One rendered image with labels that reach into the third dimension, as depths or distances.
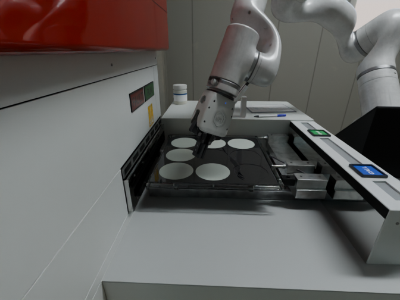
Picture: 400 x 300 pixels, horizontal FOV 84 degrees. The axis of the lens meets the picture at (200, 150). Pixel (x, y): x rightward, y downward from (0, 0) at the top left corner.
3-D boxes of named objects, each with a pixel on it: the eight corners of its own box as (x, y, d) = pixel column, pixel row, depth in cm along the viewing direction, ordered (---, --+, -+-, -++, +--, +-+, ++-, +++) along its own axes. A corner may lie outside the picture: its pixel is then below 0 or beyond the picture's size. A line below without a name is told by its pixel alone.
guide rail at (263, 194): (149, 196, 67) (148, 187, 66) (151, 192, 69) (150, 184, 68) (318, 200, 65) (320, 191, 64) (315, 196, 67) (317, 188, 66)
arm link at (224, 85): (223, 77, 50) (218, 90, 51) (246, 90, 56) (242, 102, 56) (201, 74, 56) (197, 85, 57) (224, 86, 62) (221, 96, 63)
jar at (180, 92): (172, 105, 114) (171, 86, 110) (174, 102, 121) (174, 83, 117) (186, 105, 114) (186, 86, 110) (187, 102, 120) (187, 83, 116)
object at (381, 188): (366, 264, 46) (391, 211, 40) (285, 152, 96) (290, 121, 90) (413, 266, 45) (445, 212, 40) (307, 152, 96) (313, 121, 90)
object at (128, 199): (127, 212, 56) (121, 180, 53) (161, 144, 96) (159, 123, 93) (133, 212, 56) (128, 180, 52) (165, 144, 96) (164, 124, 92)
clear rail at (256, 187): (144, 188, 59) (143, 183, 58) (145, 185, 60) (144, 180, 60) (286, 191, 57) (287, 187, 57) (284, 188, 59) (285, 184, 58)
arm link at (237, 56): (239, 90, 61) (208, 78, 60) (258, 43, 59) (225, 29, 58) (247, 87, 53) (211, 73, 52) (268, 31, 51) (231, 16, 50)
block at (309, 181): (295, 188, 60) (297, 178, 59) (291, 181, 64) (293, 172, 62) (325, 188, 60) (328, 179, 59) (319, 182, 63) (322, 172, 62)
